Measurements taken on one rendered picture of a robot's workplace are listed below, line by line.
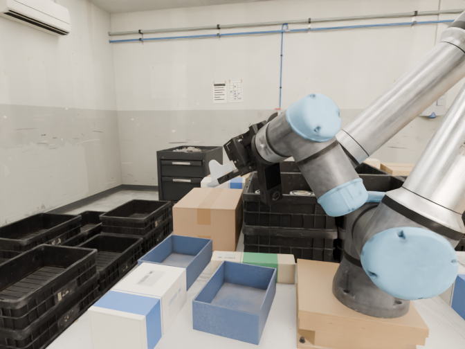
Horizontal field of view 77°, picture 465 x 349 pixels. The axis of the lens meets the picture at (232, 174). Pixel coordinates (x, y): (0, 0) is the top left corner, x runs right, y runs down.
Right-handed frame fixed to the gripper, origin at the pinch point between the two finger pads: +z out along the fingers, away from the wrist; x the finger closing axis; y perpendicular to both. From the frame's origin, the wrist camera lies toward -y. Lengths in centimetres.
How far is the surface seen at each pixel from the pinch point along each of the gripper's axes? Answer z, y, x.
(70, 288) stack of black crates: 71, -11, 49
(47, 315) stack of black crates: 63, -16, 57
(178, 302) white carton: 8.2, -21.8, 23.2
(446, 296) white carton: -16, -50, -33
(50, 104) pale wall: 308, 177, 20
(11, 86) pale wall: 268, 185, 48
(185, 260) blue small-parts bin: 31.6, -17.3, 12.6
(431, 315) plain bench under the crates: -16, -50, -24
